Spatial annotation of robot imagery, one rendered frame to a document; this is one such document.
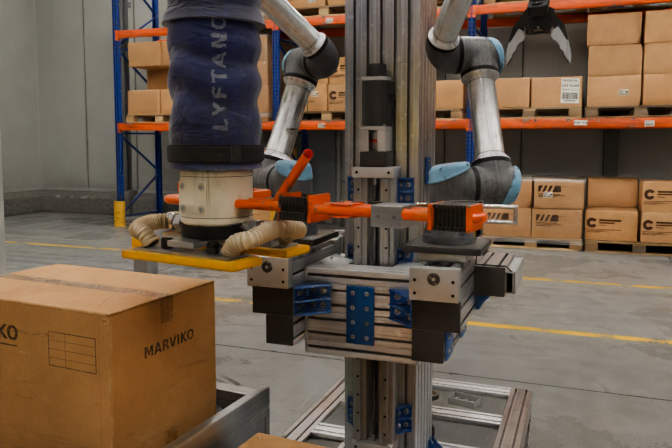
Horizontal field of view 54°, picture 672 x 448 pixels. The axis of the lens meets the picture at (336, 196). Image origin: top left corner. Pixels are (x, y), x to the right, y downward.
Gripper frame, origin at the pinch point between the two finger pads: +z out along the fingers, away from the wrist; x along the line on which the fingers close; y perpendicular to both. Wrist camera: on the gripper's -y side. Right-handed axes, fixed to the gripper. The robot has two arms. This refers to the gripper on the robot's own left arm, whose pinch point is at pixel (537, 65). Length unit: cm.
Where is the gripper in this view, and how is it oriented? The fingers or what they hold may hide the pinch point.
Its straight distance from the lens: 174.6
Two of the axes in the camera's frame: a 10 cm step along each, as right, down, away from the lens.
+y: 3.5, -0.8, 9.3
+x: -9.4, -0.3, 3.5
